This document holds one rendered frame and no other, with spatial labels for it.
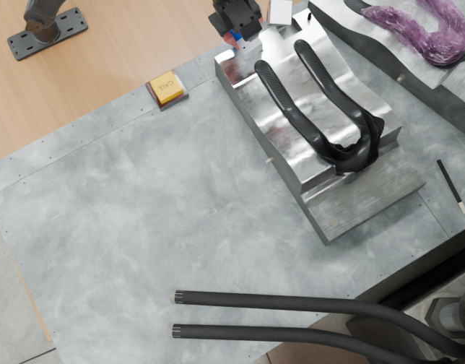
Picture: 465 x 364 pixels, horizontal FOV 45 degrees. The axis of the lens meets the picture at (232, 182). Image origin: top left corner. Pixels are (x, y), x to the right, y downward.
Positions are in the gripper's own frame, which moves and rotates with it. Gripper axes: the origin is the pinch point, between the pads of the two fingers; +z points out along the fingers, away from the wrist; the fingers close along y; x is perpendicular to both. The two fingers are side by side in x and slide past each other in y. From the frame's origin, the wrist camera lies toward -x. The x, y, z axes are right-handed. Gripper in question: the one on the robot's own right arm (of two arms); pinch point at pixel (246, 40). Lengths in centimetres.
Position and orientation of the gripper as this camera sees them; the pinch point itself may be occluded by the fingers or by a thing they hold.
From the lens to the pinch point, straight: 130.4
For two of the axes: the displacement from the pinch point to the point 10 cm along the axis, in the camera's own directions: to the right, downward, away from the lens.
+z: 3.3, 4.3, 8.4
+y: 8.3, -5.5, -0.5
